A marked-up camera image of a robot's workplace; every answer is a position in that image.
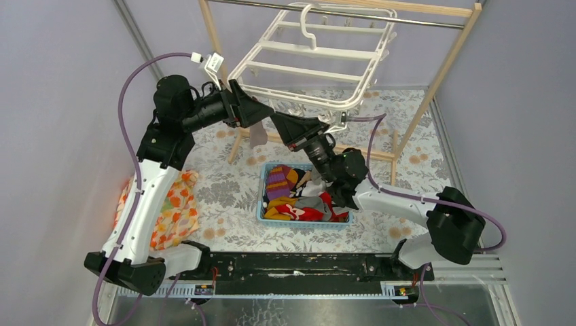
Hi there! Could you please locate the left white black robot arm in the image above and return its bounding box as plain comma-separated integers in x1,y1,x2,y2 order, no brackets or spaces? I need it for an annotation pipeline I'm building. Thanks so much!
84,75,274,296

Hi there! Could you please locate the blue plastic sock basket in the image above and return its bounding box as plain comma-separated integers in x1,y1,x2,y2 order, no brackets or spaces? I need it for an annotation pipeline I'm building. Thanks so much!
256,162,354,230

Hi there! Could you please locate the grey striped cuff sock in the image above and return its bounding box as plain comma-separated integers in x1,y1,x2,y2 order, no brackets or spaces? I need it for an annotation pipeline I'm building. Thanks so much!
294,196,332,219

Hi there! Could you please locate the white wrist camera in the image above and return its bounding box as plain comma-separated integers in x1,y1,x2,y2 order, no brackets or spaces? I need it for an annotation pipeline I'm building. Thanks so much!
190,52,224,90
317,111,348,133

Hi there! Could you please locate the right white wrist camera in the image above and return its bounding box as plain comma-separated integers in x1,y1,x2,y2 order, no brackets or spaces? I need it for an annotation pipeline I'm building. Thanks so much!
317,111,348,133

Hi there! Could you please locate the floral patterned table mat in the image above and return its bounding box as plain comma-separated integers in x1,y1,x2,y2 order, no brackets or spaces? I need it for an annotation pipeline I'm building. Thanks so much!
184,89,455,253

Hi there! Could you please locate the purple orange striped sock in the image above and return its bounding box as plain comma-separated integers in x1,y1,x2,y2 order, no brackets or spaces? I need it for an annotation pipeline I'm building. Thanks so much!
266,164,299,201

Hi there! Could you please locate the wooden drying rack frame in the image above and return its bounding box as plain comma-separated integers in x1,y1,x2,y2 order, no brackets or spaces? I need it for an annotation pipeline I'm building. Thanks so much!
198,0,484,185

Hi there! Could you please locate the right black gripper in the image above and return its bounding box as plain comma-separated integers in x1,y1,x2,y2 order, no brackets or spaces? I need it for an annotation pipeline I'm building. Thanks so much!
269,111,336,184

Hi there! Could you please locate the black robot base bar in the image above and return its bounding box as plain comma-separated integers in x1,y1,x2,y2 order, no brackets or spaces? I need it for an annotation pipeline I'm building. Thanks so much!
180,252,434,293

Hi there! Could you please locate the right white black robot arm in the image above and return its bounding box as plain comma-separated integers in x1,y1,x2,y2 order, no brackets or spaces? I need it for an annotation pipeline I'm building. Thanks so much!
270,112,486,280

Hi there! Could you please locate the metal hanging rod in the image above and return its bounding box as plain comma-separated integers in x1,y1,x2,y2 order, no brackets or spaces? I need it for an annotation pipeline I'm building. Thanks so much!
211,0,465,30

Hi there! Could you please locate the grey sock with red stripes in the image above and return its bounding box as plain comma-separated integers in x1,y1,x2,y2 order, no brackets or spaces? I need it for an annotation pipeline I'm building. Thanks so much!
249,121,268,149

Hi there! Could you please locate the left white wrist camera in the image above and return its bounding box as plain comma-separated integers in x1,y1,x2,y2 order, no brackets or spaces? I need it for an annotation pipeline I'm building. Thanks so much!
190,52,224,90

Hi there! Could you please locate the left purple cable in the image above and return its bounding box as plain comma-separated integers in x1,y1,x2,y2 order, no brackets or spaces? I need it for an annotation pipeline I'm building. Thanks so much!
91,52,201,326

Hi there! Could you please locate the red white patterned sock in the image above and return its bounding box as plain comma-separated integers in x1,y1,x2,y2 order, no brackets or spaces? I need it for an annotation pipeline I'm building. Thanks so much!
275,204,324,221

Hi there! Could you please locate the orange floral cloth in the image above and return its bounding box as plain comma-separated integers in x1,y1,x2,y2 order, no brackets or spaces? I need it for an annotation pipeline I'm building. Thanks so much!
112,168,200,251

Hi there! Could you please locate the white plastic clip hanger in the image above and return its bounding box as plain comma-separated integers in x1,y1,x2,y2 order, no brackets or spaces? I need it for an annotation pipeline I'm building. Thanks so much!
228,1,398,111

